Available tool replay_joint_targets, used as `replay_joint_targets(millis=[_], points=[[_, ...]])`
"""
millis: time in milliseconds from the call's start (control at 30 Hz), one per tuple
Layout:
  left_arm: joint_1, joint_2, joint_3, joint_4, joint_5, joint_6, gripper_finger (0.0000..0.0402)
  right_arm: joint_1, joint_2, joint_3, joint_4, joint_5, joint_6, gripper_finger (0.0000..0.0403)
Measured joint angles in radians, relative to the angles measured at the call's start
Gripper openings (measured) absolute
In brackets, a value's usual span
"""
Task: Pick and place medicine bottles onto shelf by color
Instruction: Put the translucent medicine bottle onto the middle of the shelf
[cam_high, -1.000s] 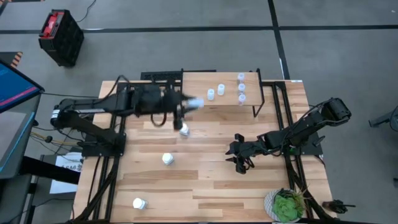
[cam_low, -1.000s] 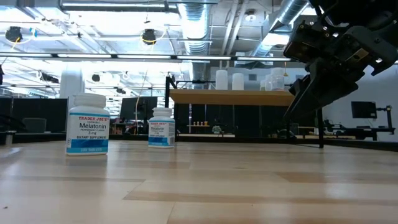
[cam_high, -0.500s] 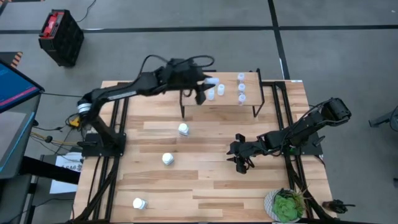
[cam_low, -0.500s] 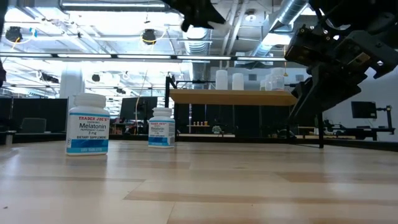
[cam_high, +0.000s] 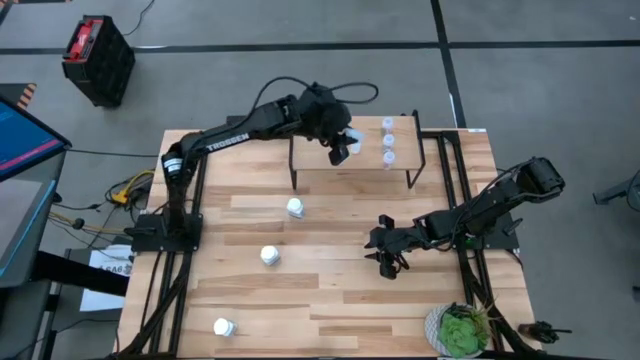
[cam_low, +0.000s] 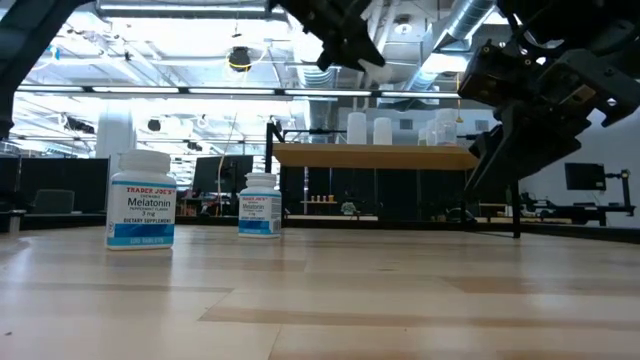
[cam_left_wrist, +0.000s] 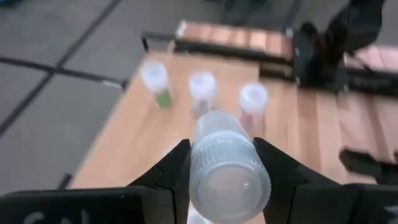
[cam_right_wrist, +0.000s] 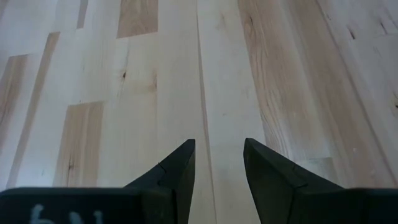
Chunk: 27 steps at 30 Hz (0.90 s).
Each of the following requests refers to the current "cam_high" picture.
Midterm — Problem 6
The black crate with red top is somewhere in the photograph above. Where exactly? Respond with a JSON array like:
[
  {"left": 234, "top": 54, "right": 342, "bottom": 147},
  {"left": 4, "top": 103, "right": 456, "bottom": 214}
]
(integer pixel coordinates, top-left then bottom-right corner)
[{"left": 61, "top": 13, "right": 137, "bottom": 108}]

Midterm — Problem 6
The black aluminium rig frame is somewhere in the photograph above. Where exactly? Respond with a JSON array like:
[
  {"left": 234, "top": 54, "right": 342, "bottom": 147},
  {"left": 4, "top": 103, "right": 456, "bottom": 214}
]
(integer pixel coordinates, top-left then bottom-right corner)
[{"left": 117, "top": 128, "right": 546, "bottom": 360}]

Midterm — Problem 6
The black cable bundle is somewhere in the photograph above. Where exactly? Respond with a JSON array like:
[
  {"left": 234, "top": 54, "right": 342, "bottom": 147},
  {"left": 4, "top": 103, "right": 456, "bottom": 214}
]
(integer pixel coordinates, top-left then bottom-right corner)
[{"left": 47, "top": 174, "right": 151, "bottom": 249}]

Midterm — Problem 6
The black desk base beam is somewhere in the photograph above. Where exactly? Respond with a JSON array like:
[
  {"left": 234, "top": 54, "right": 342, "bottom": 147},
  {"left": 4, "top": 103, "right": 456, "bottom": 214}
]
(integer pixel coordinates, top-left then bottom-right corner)
[{"left": 29, "top": 249, "right": 130, "bottom": 297}]

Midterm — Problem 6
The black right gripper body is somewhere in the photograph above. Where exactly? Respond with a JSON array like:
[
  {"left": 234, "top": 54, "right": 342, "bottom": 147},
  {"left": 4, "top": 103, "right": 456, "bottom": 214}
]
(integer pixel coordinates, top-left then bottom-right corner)
[{"left": 378, "top": 214, "right": 424, "bottom": 280}]

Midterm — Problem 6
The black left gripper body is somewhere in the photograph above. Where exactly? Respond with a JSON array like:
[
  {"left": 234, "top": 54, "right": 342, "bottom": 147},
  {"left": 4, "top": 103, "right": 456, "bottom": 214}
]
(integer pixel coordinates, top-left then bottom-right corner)
[{"left": 298, "top": 82, "right": 352, "bottom": 168}]

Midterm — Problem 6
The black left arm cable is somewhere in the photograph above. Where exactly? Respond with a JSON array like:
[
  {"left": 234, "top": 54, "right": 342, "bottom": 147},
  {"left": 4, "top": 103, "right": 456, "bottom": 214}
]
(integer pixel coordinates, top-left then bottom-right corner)
[{"left": 227, "top": 75, "right": 380, "bottom": 139}]

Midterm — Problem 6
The blue-screen monitor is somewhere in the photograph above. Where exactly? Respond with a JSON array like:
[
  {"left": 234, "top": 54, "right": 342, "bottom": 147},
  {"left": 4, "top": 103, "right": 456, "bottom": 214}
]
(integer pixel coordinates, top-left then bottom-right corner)
[{"left": 0, "top": 95, "right": 72, "bottom": 182}]

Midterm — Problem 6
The black stand leg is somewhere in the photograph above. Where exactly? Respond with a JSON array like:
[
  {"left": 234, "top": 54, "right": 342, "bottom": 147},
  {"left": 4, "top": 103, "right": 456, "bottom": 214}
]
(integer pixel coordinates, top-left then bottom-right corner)
[{"left": 592, "top": 169, "right": 640, "bottom": 206}]

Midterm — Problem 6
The white paper sheet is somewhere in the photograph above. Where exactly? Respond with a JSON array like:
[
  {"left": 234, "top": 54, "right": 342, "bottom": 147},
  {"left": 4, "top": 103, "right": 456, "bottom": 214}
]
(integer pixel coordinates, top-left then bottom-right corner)
[{"left": 78, "top": 243, "right": 135, "bottom": 313}]

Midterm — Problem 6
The hazard-striped black platform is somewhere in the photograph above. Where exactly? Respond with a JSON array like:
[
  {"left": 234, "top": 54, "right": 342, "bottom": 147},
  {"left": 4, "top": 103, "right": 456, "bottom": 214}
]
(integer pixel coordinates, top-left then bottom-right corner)
[{"left": 0, "top": 82, "right": 39, "bottom": 112}]

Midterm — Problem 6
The small black tool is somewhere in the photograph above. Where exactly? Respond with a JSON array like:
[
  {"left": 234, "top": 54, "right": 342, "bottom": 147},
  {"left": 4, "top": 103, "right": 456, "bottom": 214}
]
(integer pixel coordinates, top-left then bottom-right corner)
[{"left": 517, "top": 321, "right": 574, "bottom": 345}]

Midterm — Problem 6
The green succulent in white pot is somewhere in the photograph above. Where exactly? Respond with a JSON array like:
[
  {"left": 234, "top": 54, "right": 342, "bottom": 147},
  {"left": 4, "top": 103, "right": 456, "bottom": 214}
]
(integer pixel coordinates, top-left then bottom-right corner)
[{"left": 423, "top": 298, "right": 499, "bottom": 359}]

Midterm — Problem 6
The wooden shelf with black legs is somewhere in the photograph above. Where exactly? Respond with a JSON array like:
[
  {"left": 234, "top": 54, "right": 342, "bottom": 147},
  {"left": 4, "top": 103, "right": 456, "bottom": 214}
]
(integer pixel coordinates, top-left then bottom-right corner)
[{"left": 288, "top": 108, "right": 428, "bottom": 192}]

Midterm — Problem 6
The grey desk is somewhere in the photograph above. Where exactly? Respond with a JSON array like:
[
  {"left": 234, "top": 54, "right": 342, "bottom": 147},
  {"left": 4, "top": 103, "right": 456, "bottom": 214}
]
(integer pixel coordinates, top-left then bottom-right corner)
[{"left": 0, "top": 149, "right": 69, "bottom": 290}]

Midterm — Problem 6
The yellow cable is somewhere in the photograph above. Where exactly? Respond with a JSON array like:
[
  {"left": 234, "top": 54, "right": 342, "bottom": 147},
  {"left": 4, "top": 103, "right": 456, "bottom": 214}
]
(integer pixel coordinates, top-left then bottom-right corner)
[{"left": 110, "top": 169, "right": 156, "bottom": 206}]

